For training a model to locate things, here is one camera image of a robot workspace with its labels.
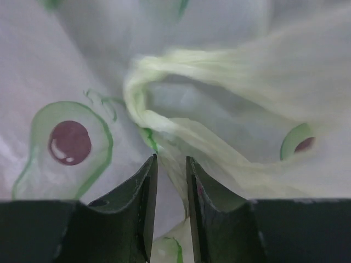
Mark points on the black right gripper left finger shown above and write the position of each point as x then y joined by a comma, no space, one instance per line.
117,227

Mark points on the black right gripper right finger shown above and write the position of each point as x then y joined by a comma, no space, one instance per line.
228,228

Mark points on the light green plastic bag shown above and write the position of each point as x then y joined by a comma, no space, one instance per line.
257,92

